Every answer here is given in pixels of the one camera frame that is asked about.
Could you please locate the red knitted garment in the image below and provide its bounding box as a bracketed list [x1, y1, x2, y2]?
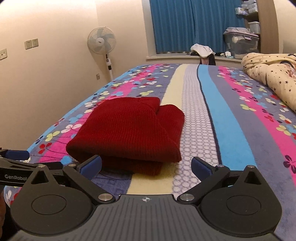
[66, 97, 185, 176]

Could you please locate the white clothes pile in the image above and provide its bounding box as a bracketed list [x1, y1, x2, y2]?
[190, 44, 216, 58]

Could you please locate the colourful floral bed blanket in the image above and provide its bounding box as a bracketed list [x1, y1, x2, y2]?
[29, 64, 295, 240]

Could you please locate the cream star-patterned quilt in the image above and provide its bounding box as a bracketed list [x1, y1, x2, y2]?
[242, 53, 295, 111]

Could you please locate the white standing fan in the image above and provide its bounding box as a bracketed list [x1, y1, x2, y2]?
[87, 26, 116, 81]

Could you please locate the grey plastic storage bin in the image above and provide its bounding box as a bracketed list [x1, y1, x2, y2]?
[223, 27, 259, 59]

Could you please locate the small clear plastic box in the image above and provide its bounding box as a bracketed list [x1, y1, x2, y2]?
[248, 21, 260, 34]

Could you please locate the wooden shelf unit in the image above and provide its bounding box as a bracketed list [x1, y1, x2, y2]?
[237, 0, 280, 54]

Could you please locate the blue window curtain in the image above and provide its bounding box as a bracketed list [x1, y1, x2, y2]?
[150, 0, 244, 54]

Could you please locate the wall outlet plate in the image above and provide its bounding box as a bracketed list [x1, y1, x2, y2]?
[0, 49, 8, 60]

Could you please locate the wall switch plate pair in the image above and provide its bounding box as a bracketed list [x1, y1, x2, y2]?
[24, 39, 39, 50]

